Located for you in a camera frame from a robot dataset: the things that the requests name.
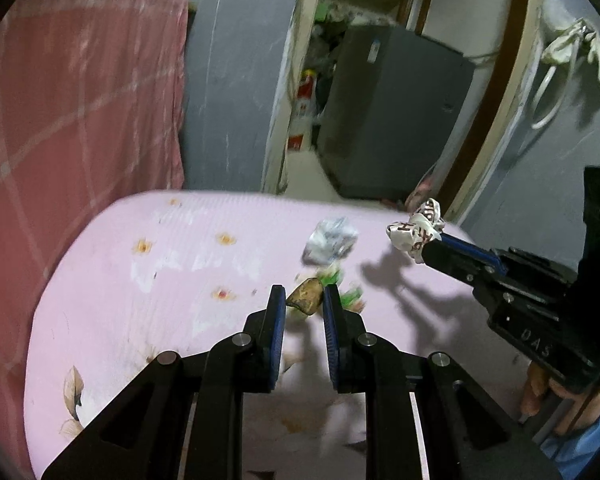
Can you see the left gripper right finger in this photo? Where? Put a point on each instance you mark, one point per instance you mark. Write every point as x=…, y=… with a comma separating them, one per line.
x=425, y=418

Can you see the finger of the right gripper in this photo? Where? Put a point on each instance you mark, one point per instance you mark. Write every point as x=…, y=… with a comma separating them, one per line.
x=456, y=265
x=471, y=250

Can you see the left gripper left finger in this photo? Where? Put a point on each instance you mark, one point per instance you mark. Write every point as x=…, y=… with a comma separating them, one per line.
x=181, y=417

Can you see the white red-lettered wrapper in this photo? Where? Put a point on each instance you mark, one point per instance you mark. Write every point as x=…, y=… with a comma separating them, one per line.
x=424, y=225

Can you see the brown food scrap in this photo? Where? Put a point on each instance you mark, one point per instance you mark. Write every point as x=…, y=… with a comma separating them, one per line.
x=307, y=297

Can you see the pink slipper on floor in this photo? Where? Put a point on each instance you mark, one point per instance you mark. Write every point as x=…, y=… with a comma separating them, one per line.
x=422, y=191

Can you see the green wrapper on table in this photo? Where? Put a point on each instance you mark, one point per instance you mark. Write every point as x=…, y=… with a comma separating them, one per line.
x=351, y=295

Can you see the crumpled silver foil wrapper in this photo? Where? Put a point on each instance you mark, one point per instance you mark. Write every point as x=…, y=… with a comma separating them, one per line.
x=331, y=241

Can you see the pink floral table cover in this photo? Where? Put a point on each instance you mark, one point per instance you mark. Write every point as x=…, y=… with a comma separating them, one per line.
x=181, y=271

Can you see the grey refrigerator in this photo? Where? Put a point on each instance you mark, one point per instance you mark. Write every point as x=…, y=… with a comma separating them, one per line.
x=392, y=106

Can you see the red white rice sack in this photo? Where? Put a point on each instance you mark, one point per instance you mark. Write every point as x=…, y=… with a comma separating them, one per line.
x=303, y=114

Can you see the cream rubber gloves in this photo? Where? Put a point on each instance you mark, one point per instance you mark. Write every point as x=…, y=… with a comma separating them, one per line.
x=579, y=37

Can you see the green box on shelf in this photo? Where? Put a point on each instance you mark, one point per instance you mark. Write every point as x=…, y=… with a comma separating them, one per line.
x=323, y=12

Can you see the pink checked cloth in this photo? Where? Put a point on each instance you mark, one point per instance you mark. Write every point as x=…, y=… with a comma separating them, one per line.
x=91, y=95

